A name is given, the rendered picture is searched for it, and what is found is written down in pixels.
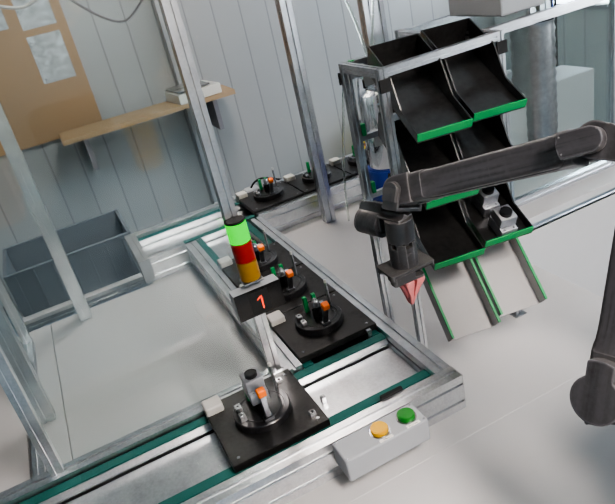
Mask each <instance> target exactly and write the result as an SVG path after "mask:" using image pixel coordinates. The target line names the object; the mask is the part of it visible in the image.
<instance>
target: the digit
mask: <svg viewBox="0 0 615 504"><path fill-rule="evenodd" d="M248 296H249V299H250V302H251V306H252V309H253V313H254V316H255V315H257V314H259V313H262V312H264V311H266V310H268V309H271V308H272V305H271V301H270V298H269V294H268V291H267V287H265V288H263V289H260V290H258V291H256V292H253V293H251V294H248Z"/></svg>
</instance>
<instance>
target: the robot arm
mask: <svg viewBox="0 0 615 504"><path fill-rule="evenodd" d="M599 160H602V161H612V162H615V124H614V123H610V122H605V121H600V120H591V121H588V122H586V123H584V124H583V125H582V126H581V127H580V128H576V129H567V130H563V131H560V132H557V133H555V134H554V135H551V136H548V137H544V138H540V139H537V140H533V141H529V142H526V143H522V144H518V145H515V146H511V147H507V148H504V149H500V150H496V151H493V152H489V153H485V154H482V155H478V156H474V157H471V158H467V159H463V160H460V161H456V162H452V163H449V164H445V165H441V166H437V167H433V168H426V169H421V170H418V171H414V172H405V173H401V174H397V175H394V176H391V177H389V178H387V179H386V181H385V182H384V185H383V189H382V193H383V195H382V200H383V202H380V201H376V200H374V201H367V200H366V201H361V202H360V205H359V209H358V211H357V212H356V214H355V217H354V226H355V229H356V230H357V231H358V232H361V233H365V234H368V235H372V236H376V237H380V238H384V237H386V238H387V243H388V250H389V256H390V260H389V261H386V262H384V263H382V264H380V265H377V272H378V273H379V274H381V275H383V274H384V275H386V276H387V277H388V280H389V281H390V282H391V285H392V286H393V287H394V288H398V287H400V289H401V290H402V292H403V294H404V296H405V297H406V299H407V301H408V303H410V304H411V305H412V304H414V302H415V299H416V296H417V293H418V291H419V289H420V287H421V285H422V283H423V281H424V279H425V275H424V272H423V271H421V270H420V269H422V268H425V267H427V266H429V265H433V266H434V259H433V258H432V257H430V256H429V255H427V254H425V253H423V252H422V251H420V250H418V249H417V243H416V236H415V229H414V222H413V215H412V214H411V213H410V212H407V211H421V209H422V204H424V203H428V202H431V201H433V200H437V199H441V198H444V197H447V196H451V195H455V194H460V193H464V192H469V191H473V190H477V189H482V188H486V187H491V186H495V185H496V186H497V185H500V184H504V183H508V182H513V181H517V180H522V179H526V178H531V177H535V176H539V175H544V174H548V173H553V172H557V171H562V170H568V169H575V168H580V167H584V166H588V165H589V162H595V161H599ZM569 395H570V403H571V406H572V408H573V410H574V412H575V413H576V414H577V415H578V417H580V418H581V419H582V420H583V421H584V423H585V424H586V425H593V426H599V427H604V426H608V425H615V229H614V235H613V241H612V247H611V253H610V259H609V265H608V271H607V277H606V283H605V289H604V295H603V301H602V307H601V313H600V319H599V324H598V329H597V334H596V338H595V340H594V342H593V345H592V349H591V354H590V360H588V361H587V367H586V373H585V375H584V376H582V377H580V378H578V379H577V380H576V381H575V382H574V383H573V385H572V386H571V389H570V394H569Z"/></svg>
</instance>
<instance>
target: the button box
mask: <svg viewBox="0 0 615 504"><path fill-rule="evenodd" d="M404 407H408V408H411V409H413V410H414V413H415V418H414V419H413V420H412V421H411V422H408V423H403V422H400V421H399V420H398V419H397V411H398V410H399V409H401V408H404ZM401 408H399V409H398V410H396V411H394V412H392V413H390V414H388V415H386V416H384V417H382V418H380V419H378V420H376V421H374V422H377V421H383V422H385V423H387V425H388V433H387V434H386V435H384V436H382V437H375V436H373V435H372V434H371V432H370V426H371V425H372V424H373V423H374V422H373V423H371V424H369V425H367V426H365V427H363V428H361V429H359V430H357V431H355V432H353V433H351V434H349V435H348V436H346V437H344V438H342V439H340V440H338V441H336V442H334V443H332V447H333V451H334V455H335V459H336V463H337V464H338V465H339V467H340V468H341V469H342V471H343V472H344V473H345V475H346V476H347V477H348V479H349V480H350V481H353V480H355V479H357V478H359V477H361V476H363V475H364V474H366V473H368V472H370V471H372V470H374V469H375V468H377V467H379V466H381V465H383V464H385V463H386V462H388V461H390V460H392V459H394V458H396V457H397V456H399V455H401V454H403V453H405V452H407V451H408V450H410V449H412V448H414V447H416V446H418V445H419V444H421V443H423V442H425V441H427V440H429V439H430V431H429V425H428V420H427V418H426V417H425V416H424V415H423V414H422V413H421V412H420V411H418V410H417V409H416V408H415V407H414V406H413V405H412V404H411V403H409V404H407V405H405V406H403V407H401Z"/></svg>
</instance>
